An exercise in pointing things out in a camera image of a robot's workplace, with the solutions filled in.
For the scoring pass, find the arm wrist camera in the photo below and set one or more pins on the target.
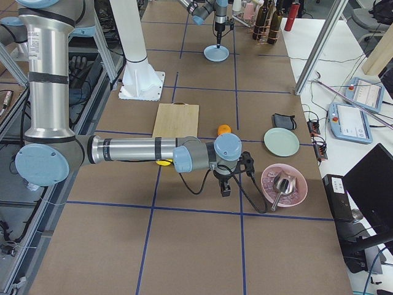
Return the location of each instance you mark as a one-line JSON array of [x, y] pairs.
[[246, 165]]

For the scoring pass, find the blue teach pendant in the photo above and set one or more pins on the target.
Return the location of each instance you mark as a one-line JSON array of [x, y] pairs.
[[349, 123], [366, 93]]

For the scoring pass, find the light green plate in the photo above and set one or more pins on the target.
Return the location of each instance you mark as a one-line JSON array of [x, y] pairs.
[[281, 142]]

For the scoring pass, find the orange mandarin fruit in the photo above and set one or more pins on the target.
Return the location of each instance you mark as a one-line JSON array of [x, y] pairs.
[[224, 128]]

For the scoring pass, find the bamboo cutting board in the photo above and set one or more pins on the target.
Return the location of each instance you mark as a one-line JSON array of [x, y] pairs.
[[176, 120]]

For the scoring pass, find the aluminium frame post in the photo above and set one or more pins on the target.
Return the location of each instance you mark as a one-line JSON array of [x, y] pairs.
[[326, 30]]

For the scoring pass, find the metal scoop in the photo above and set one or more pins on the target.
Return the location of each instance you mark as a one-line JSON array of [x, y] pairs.
[[284, 184]]

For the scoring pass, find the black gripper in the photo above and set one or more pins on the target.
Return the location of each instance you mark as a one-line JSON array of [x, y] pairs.
[[223, 176], [218, 28]]

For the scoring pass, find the black computer monitor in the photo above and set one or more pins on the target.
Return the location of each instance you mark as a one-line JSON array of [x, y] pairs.
[[369, 184]]

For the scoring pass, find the pink cup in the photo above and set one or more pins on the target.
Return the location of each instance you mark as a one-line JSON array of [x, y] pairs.
[[248, 12]]

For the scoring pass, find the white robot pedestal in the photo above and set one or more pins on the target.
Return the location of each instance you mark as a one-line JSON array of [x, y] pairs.
[[140, 81]]

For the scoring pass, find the folded dark grey cloth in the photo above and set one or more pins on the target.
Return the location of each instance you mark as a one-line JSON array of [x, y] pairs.
[[284, 121]]

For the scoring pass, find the black desktop box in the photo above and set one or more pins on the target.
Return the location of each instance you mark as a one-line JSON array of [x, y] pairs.
[[337, 197]]

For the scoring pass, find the dark green wine bottle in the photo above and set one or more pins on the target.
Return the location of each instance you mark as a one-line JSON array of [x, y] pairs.
[[275, 23]]

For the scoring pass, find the metal reacher stick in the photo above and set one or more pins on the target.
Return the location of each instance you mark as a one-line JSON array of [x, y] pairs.
[[347, 100]]

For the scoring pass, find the yellow lemon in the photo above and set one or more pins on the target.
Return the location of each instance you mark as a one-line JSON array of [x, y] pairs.
[[166, 162]]

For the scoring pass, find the pink bowl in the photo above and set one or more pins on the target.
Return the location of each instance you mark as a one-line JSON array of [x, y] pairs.
[[295, 198]]

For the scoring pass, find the copper wire bottle rack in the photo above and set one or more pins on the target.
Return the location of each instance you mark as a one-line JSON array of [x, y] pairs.
[[266, 27]]

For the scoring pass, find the light blue plate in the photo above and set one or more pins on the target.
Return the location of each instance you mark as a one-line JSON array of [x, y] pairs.
[[215, 53]]

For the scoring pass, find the red thermos bottle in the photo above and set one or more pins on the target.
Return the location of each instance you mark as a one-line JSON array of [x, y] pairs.
[[293, 12]]

